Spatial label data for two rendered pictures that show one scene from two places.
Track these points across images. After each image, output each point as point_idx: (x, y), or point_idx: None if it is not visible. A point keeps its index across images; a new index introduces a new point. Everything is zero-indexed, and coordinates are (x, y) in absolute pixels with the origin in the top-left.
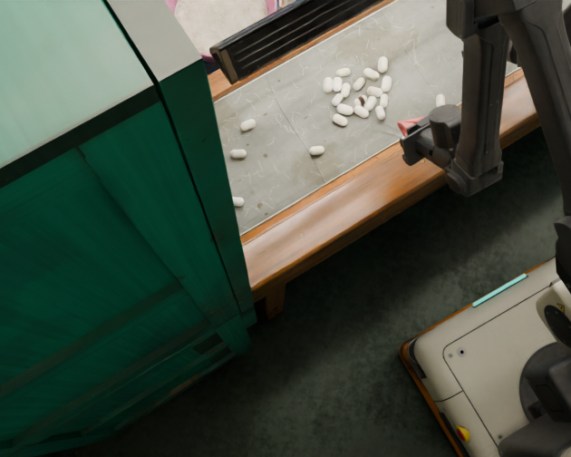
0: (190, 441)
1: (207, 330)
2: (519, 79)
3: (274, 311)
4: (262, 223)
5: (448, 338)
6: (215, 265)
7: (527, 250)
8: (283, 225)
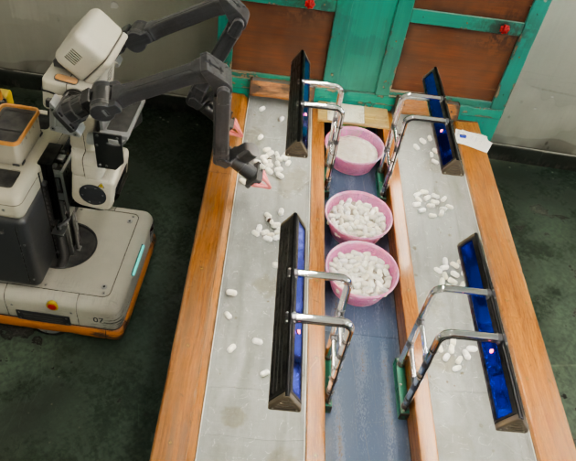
0: (196, 166)
1: None
2: (224, 207)
3: None
4: (246, 112)
5: (141, 220)
6: None
7: (140, 339)
8: (239, 110)
